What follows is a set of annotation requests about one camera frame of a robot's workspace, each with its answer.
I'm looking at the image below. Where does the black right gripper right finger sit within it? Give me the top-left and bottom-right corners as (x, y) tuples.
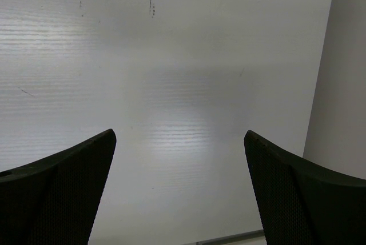
(244, 131), (365, 244)

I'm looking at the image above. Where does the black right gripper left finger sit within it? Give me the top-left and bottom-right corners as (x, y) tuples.
(1, 129), (116, 244)

